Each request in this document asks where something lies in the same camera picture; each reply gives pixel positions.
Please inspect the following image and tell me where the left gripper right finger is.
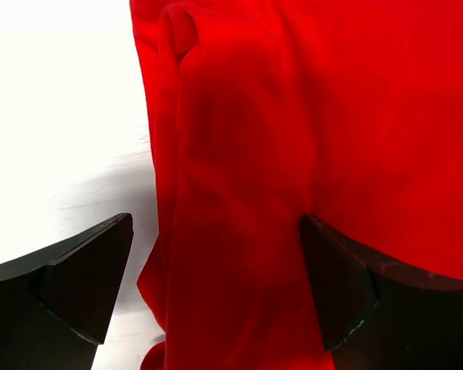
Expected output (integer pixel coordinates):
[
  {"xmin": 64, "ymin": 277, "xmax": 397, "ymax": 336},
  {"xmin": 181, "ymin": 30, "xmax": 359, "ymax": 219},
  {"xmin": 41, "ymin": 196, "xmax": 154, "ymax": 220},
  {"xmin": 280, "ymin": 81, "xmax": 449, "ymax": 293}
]
[{"xmin": 300, "ymin": 216, "xmax": 463, "ymax": 369}]

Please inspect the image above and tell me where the red t shirt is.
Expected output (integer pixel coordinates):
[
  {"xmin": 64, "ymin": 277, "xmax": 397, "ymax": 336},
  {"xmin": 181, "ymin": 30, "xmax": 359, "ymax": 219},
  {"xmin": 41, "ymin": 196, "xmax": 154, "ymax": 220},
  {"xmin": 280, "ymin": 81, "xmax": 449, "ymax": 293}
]
[{"xmin": 130, "ymin": 1, "xmax": 463, "ymax": 369}]

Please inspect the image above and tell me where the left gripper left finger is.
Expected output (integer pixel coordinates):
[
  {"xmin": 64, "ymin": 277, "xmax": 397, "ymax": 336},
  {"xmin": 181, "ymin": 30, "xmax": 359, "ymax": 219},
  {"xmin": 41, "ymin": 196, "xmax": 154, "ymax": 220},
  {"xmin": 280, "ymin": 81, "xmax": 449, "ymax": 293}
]
[{"xmin": 0, "ymin": 213, "xmax": 133, "ymax": 370}]

